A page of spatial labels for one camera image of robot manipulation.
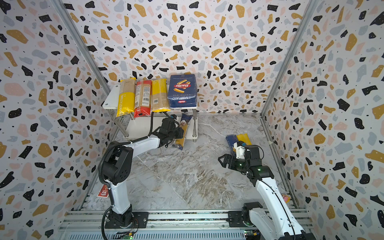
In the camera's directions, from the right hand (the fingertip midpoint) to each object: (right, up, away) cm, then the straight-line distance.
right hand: (223, 157), depth 79 cm
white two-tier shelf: (-57, +16, +25) cm, 64 cm away
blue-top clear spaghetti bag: (-23, +21, +22) cm, 38 cm away
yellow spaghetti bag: (+19, +8, +28) cm, 35 cm away
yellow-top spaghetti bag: (-34, +32, -1) cm, 46 cm away
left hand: (-23, +16, +17) cm, 33 cm away
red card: (-65, -19, +3) cm, 68 cm away
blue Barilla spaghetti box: (+9, +7, +25) cm, 28 cm away
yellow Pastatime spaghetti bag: (-50, +29, -2) cm, 58 cm away
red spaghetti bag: (-42, +31, -2) cm, 52 cm away
